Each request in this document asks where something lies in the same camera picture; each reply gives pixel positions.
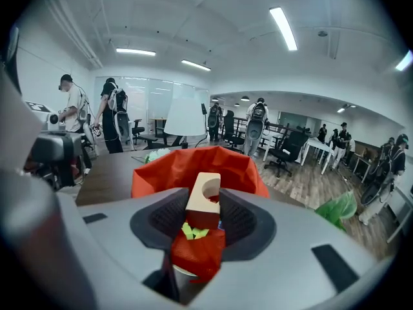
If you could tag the black office chair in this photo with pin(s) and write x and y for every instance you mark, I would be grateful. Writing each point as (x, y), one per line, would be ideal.
(290, 147)
(229, 124)
(137, 131)

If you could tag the beige fabric basket red lining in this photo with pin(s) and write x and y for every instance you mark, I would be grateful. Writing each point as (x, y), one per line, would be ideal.
(180, 170)

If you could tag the beige wooden arch block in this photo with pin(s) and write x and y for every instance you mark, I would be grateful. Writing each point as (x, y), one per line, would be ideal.
(201, 212)

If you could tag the light green plastic pieces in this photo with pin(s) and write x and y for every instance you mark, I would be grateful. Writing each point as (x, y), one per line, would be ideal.
(190, 231)

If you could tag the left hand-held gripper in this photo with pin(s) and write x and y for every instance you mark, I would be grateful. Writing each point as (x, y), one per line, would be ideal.
(55, 124)

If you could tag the potted green plant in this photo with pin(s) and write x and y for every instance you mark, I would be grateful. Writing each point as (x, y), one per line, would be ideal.
(338, 207)

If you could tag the white artificial flower bouquet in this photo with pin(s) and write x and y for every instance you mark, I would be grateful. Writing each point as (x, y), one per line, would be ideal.
(156, 155)

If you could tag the white shade table lamp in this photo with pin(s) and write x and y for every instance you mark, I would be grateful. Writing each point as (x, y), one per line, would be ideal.
(185, 118)

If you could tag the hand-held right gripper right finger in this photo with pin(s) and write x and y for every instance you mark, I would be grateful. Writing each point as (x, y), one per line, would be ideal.
(284, 263)

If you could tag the white desk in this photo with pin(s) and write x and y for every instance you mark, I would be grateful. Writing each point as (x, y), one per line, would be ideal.
(317, 145)

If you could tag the ceiling light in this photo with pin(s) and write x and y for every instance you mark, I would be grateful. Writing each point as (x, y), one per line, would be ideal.
(135, 52)
(196, 65)
(283, 27)
(405, 61)

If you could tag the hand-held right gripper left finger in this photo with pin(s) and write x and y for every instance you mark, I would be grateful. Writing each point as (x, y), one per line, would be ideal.
(122, 244)

